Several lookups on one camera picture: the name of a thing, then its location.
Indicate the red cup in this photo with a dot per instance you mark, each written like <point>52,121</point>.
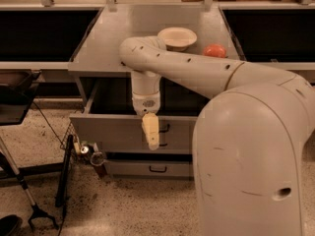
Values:
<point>97,161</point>

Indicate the grey top drawer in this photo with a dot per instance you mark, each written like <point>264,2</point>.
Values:
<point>110,121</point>

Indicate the dark tray stand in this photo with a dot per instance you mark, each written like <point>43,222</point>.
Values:
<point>17,92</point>

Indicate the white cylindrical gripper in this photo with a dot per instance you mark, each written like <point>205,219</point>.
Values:
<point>147,104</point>

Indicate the black shoe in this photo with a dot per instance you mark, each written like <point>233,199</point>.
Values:
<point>10,225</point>

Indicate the white ceramic bowl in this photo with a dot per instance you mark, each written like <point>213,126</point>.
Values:
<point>177,39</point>

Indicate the grey drawer cabinet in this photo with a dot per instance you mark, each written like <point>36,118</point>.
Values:
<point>99,56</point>

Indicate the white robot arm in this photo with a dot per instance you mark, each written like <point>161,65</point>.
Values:
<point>247,141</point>

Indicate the black flat bar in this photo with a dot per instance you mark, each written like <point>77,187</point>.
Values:
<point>60,196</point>

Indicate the orange apple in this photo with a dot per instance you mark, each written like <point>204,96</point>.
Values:
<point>215,50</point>

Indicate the wire basket with items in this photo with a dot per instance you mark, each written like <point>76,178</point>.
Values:
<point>82,150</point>

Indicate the grey drawer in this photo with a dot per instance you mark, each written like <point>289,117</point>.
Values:
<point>110,121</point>
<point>159,169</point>

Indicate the grey bottom drawer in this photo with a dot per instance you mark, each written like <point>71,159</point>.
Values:
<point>159,169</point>

